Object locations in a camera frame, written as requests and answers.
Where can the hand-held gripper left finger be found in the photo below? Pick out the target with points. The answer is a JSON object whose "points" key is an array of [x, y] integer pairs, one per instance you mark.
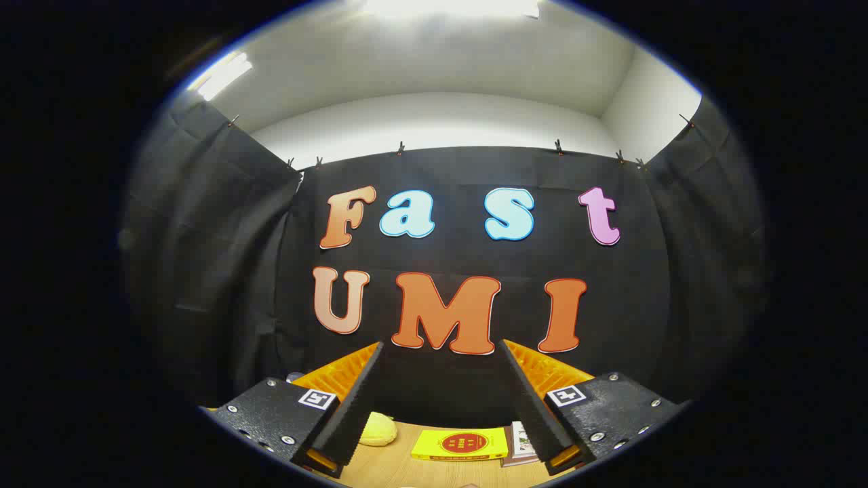
{"points": [[352, 407]]}

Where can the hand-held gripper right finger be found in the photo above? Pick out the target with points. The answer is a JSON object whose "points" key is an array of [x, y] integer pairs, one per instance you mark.
{"points": [[532, 407]]}

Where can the round yellow plush cushion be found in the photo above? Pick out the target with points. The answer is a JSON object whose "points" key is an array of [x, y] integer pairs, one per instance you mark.
{"points": [[378, 430]]}

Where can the pale book brown spine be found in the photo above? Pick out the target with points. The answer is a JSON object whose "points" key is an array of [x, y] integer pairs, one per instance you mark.
{"points": [[510, 461]]}

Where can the yellow book red circle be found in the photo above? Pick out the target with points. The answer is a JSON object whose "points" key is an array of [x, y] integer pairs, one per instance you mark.
{"points": [[461, 444]]}

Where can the black backdrop cloth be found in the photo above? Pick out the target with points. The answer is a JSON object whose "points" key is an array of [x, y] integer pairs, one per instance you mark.
{"points": [[203, 271]]}

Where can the long ceiling strip light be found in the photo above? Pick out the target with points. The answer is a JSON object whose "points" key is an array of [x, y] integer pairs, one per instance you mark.
{"points": [[220, 76]]}

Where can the bright ceiling light panel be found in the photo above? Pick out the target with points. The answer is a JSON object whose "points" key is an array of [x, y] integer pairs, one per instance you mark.
{"points": [[451, 7]]}

